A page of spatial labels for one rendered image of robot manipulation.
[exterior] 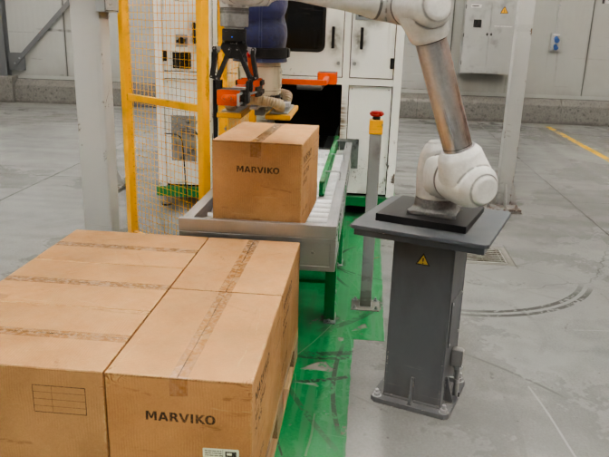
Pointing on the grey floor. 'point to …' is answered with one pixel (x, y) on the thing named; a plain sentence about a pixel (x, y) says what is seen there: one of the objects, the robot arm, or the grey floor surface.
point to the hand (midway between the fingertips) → (234, 94)
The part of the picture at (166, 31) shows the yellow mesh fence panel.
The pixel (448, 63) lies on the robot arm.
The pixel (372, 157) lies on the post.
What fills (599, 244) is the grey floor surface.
